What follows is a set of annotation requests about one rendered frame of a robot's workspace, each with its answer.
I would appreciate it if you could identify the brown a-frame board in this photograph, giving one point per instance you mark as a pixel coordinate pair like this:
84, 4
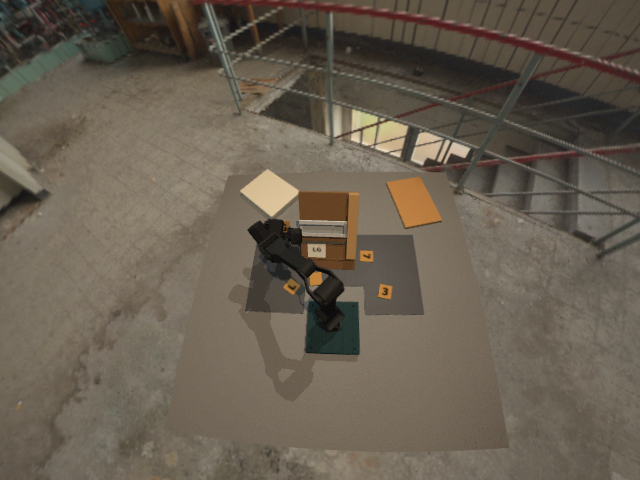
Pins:
331, 218

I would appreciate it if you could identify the white paper ticket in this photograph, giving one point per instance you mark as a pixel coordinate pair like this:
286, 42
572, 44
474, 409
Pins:
316, 250

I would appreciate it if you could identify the orange flat square slab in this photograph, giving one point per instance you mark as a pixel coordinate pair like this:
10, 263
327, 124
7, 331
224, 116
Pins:
413, 202

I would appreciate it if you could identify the beige flat square board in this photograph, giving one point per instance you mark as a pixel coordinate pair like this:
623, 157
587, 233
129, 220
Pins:
270, 194

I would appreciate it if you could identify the tan letter tile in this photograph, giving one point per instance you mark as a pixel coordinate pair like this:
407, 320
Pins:
385, 291
291, 286

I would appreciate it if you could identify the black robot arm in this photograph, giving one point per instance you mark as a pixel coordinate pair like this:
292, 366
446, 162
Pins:
329, 315

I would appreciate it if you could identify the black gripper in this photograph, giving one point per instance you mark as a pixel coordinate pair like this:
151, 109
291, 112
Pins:
294, 235

